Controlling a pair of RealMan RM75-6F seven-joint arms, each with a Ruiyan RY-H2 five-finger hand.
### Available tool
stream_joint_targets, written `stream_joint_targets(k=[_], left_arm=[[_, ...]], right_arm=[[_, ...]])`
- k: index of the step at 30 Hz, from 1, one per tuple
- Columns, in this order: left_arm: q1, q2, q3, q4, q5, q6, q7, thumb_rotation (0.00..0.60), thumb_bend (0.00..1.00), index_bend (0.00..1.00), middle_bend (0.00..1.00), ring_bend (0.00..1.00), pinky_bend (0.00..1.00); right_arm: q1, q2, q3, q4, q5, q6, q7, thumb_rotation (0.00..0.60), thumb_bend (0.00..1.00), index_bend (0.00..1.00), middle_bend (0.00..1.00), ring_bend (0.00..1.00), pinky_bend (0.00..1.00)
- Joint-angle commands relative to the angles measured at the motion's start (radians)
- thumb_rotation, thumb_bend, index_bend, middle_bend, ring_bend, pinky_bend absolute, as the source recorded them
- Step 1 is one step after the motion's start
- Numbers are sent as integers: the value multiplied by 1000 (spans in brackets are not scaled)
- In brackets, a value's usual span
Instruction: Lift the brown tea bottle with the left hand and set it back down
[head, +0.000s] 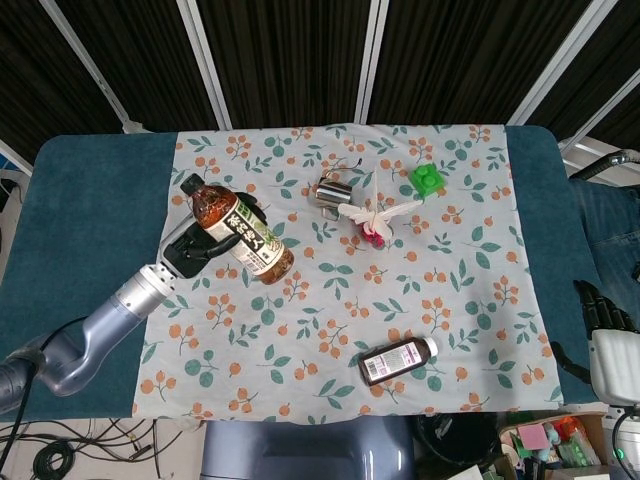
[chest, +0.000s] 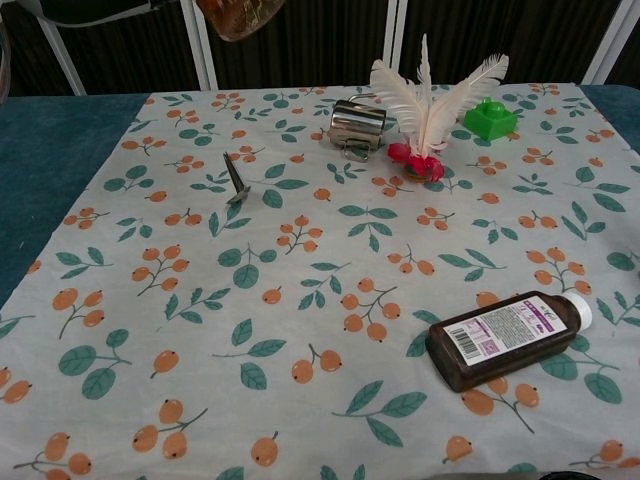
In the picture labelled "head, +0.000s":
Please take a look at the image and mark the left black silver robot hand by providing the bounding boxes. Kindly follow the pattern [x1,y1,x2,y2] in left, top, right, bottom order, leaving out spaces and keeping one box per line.
[159,192,271,279]

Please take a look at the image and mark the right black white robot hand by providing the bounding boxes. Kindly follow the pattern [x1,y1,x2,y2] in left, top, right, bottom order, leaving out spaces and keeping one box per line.
[549,278,640,405]

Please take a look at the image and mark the brown tea bottle green label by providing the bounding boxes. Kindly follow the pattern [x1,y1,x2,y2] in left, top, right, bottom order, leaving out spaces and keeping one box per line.
[179,173,296,286]

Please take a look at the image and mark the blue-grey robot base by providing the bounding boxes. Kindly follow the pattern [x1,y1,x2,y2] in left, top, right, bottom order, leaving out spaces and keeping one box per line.
[202,417,416,480]

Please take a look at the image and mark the brown medicine bottle white cap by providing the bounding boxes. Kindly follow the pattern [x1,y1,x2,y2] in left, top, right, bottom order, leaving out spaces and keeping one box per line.
[357,335,440,387]

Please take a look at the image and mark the cardboard box with clutter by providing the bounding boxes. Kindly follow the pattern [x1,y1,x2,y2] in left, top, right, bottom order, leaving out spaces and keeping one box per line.
[497,409,616,480]

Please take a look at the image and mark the teal table cover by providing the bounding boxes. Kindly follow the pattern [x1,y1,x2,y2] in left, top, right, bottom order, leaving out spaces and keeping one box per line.
[0,123,601,419]

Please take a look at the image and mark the blue denim fabric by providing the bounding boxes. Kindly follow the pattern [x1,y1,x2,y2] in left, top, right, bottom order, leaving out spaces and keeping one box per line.
[569,179,640,326]

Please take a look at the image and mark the stainless steel cup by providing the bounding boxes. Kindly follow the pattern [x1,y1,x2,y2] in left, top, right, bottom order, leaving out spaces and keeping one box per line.
[313,158,364,221]

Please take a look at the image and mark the floral leaf print cloth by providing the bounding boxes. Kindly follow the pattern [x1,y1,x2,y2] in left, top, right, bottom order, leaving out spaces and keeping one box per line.
[132,122,566,426]

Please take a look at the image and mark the black waste bin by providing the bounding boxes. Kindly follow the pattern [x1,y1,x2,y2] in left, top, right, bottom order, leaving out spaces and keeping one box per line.
[413,413,501,474]

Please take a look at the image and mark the white feather shuttlecock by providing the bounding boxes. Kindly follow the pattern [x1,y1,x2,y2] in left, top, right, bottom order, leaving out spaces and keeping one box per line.
[337,167,424,249]

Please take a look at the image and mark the black pleated partition screen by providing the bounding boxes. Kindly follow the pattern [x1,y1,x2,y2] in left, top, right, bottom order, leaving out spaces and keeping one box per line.
[0,0,640,151]

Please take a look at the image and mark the green toy building block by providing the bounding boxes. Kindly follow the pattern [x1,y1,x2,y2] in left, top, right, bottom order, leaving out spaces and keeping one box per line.
[407,162,447,199]

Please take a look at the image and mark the aluminium partition post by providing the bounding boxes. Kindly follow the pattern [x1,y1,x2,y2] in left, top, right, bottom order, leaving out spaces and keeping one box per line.
[38,0,146,135]
[176,0,235,130]
[0,138,35,175]
[503,0,622,126]
[353,0,392,125]
[556,68,640,162]

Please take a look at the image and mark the black corrugated hose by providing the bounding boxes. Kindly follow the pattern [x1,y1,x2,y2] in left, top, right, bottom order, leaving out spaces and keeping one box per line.
[569,148,640,184]

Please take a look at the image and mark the black floor cables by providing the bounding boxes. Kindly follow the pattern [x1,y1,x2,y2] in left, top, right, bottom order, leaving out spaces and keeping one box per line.
[0,389,201,480]

